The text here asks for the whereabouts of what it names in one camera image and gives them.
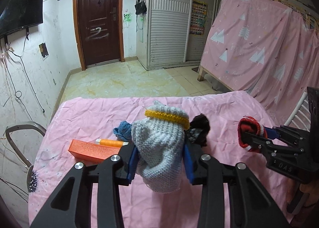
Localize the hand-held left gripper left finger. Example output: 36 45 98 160
30 141 139 228

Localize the person's right hand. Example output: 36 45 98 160
299 181 319 208

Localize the orange thread spool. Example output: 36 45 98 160
95 138 125 148

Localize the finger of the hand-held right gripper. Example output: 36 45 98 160
243 131 275 155
263 126 282 142

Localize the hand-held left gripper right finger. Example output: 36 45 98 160
184 141 291 228

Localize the pink tree-print curtain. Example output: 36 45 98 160
200 0 319 124

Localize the broken wall socket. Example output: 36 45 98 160
38 42 49 59

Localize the colourful grid poster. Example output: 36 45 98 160
189 0 208 36

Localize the pink tablecloth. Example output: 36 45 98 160
27 90 299 228

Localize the wall-mounted television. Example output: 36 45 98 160
0 0 45 39

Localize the red and white sock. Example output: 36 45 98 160
237 116 269 153

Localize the black wall cable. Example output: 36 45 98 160
0 33 46 114

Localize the white slatted chair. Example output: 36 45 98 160
284 92 312 129

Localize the orange cardboard box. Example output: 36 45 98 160
68 139 123 164

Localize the blue knit piece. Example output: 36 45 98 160
113 121 133 142

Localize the black fluffy sock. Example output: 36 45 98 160
186 114 211 148

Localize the metal chair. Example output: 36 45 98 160
5 121 48 192

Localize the white louvred wardrobe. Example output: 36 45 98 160
145 0 244 71

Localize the dark brown door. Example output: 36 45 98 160
73 0 125 71

